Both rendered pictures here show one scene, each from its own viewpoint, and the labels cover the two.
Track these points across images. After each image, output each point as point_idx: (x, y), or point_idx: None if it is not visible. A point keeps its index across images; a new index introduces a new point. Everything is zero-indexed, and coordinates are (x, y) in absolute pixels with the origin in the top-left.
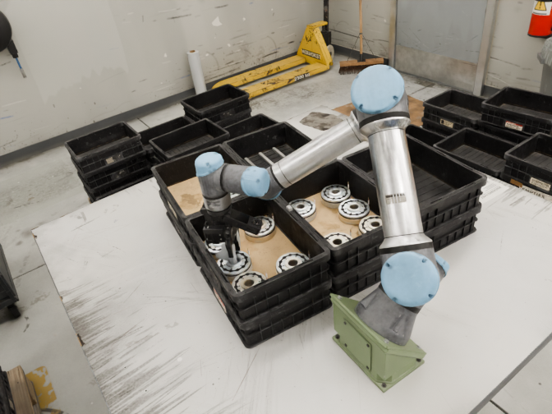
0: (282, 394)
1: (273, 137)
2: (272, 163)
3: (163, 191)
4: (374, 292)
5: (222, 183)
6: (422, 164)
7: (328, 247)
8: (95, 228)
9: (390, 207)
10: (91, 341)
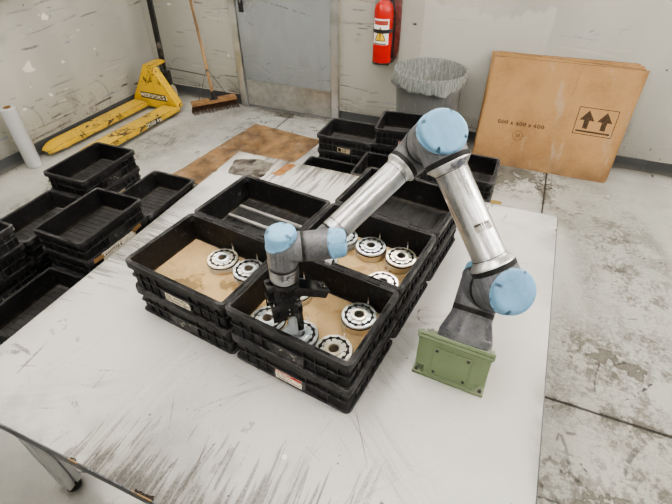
0: (407, 439)
1: (238, 194)
2: (253, 222)
3: (152, 284)
4: (455, 315)
5: (304, 253)
6: (395, 192)
7: (394, 288)
8: (54, 357)
9: (481, 235)
10: (161, 489)
